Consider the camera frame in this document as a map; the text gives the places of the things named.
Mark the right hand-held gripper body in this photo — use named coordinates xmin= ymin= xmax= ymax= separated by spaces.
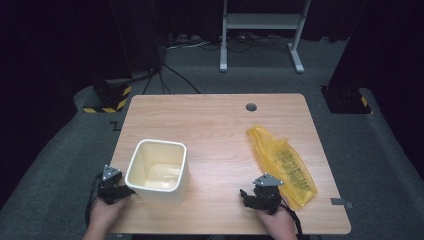
xmin=251 ymin=172 xmax=285 ymax=215

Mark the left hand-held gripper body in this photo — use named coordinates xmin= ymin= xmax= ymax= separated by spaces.
xmin=96 ymin=164 xmax=125 ymax=205

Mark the yellow plastic bag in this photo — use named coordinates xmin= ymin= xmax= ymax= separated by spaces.
xmin=247 ymin=124 xmax=319 ymax=212

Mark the cream bin rim ring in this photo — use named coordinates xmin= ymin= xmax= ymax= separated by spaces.
xmin=124 ymin=138 xmax=188 ymax=193

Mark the person's left hand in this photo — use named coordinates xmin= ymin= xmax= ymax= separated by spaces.
xmin=89 ymin=195 xmax=133 ymax=230

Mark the person's right hand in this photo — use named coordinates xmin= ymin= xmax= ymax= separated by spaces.
xmin=255 ymin=204 xmax=297 ymax=235

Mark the grey tape strip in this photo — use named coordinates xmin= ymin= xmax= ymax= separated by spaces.
xmin=330 ymin=197 xmax=354 ymax=210

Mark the black yellow striped stand base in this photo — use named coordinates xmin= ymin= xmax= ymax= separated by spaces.
xmin=320 ymin=85 xmax=373 ymax=115
xmin=83 ymin=84 xmax=133 ymax=114

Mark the power strip with plugs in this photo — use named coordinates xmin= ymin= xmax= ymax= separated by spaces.
xmin=166 ymin=32 xmax=211 ymax=50

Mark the white metal stand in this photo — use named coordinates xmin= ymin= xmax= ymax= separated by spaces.
xmin=219 ymin=0 xmax=313 ymax=74

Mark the left hand-held gripper cable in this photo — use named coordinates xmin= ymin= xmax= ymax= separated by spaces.
xmin=84 ymin=171 xmax=105 ymax=228

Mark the hand-held gripper cable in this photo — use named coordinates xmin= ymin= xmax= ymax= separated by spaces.
xmin=84 ymin=171 xmax=105 ymax=228
xmin=280 ymin=198 xmax=304 ymax=240

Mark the right hand-held gripper cable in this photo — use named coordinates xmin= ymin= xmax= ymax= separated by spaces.
xmin=280 ymin=198 xmax=304 ymax=240

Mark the black floor cable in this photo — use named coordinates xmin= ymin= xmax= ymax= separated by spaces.
xmin=142 ymin=68 xmax=172 ymax=96
xmin=162 ymin=62 xmax=202 ymax=95

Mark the black cable bundle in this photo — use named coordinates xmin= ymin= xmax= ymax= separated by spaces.
xmin=199 ymin=33 xmax=292 ymax=54

